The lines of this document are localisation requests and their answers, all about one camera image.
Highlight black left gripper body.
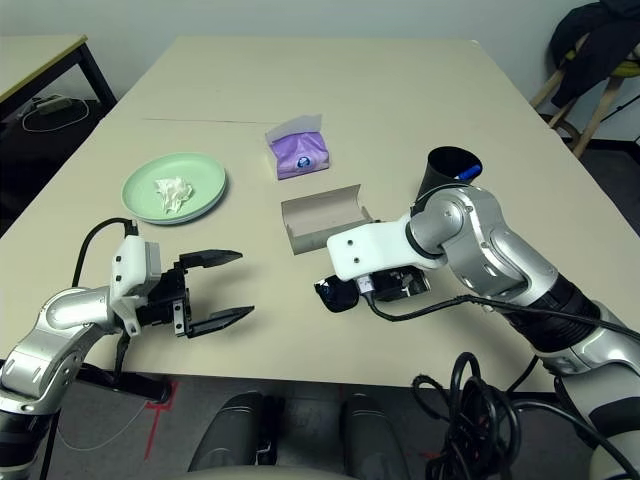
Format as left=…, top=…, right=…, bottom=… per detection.
left=135, top=263, right=194, bottom=339

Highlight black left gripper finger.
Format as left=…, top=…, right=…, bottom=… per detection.
left=187, top=305, right=256, bottom=339
left=179, top=248, right=244, bottom=272

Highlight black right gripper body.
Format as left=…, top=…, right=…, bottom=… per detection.
left=358, top=266, right=432, bottom=304

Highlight black sunglasses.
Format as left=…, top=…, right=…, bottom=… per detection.
left=313, top=277, right=362, bottom=315

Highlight white tissue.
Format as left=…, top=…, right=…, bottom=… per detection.
left=153, top=176, right=194, bottom=216

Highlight light green plate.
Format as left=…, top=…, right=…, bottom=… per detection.
left=121, top=152, right=227, bottom=224

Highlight grey glasses case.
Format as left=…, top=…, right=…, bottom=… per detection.
left=279, top=183, right=374, bottom=256

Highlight light blue plate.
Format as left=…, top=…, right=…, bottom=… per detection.
left=129, top=179, right=229, bottom=227

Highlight black table base bar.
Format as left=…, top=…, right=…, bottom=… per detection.
left=74, top=363, right=171, bottom=404

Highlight dark robot left leg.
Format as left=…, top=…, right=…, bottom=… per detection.
left=188, top=392, right=274, bottom=474

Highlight dark robot leg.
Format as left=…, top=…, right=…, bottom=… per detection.
left=339, top=393, right=409, bottom=476
left=188, top=392, right=274, bottom=474

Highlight black cup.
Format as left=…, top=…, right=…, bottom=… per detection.
left=418, top=145, right=484, bottom=201

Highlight purple tissue pack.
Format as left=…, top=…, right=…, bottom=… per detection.
left=264, top=113, right=332, bottom=181

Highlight dark robot right leg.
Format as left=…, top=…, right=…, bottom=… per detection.
left=339, top=393, right=409, bottom=476

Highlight white power adapter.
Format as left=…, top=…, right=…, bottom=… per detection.
left=32, top=94, right=71, bottom=114

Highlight wooden stool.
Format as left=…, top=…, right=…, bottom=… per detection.
left=529, top=34, right=640, bottom=160

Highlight black tripod stand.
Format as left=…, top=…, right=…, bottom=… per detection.
left=599, top=97, right=640, bottom=124

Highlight black jacket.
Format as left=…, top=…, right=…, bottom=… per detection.
left=549, top=0, right=640, bottom=109

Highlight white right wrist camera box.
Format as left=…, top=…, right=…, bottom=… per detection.
left=326, top=218, right=446, bottom=282

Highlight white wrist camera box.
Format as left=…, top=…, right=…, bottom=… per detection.
left=109, top=234, right=164, bottom=342
left=326, top=218, right=446, bottom=282

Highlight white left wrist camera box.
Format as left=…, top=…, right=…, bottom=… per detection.
left=109, top=234, right=164, bottom=342

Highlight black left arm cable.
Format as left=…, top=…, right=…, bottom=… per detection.
left=72, top=217, right=142, bottom=377

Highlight black cable bundle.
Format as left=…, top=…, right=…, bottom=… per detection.
left=412, top=352, right=526, bottom=480

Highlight white cable loop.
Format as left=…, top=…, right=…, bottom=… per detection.
left=20, top=97, right=87, bottom=133

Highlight beige side table black frame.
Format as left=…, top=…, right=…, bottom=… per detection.
left=0, top=33, right=119, bottom=106

